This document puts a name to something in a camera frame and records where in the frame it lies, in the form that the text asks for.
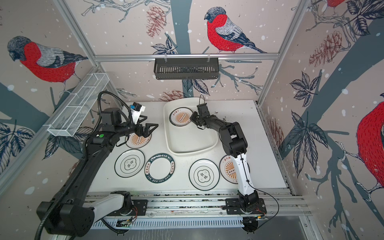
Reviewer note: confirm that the white flower plate left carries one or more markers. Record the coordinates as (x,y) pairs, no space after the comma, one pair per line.
(130,163)

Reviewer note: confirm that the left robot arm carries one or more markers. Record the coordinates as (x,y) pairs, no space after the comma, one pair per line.
(65,213)

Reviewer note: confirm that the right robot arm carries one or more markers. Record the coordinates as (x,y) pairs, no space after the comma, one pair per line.
(235,146)

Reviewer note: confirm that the black wall-mounted basket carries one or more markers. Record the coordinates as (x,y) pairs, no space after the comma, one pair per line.
(186,69)

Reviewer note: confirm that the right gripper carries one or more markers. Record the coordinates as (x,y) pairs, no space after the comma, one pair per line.
(194,117)

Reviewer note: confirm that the horizontal aluminium frame bar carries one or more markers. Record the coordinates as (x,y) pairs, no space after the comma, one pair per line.
(148,58)

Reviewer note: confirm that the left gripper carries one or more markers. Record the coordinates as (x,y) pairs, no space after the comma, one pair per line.
(146,132)

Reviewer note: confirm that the white flower plate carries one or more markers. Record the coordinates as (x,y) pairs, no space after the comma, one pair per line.
(130,163)
(204,175)

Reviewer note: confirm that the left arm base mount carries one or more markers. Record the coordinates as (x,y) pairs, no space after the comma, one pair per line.
(136,208)

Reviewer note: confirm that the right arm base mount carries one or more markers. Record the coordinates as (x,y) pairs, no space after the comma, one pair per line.
(235,207)

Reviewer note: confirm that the white flower plate centre right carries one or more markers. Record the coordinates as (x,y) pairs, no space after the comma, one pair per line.
(204,175)

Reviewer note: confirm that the white wire mesh shelf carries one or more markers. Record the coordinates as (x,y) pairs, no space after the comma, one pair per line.
(81,102)

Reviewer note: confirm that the orange sunburst plate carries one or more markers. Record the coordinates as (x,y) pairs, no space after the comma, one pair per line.
(180,117)
(227,169)
(136,142)

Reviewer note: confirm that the green ring plate front centre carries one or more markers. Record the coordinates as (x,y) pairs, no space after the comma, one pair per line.
(159,168)

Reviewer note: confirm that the white plastic bin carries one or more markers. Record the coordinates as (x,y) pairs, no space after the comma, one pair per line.
(188,140)

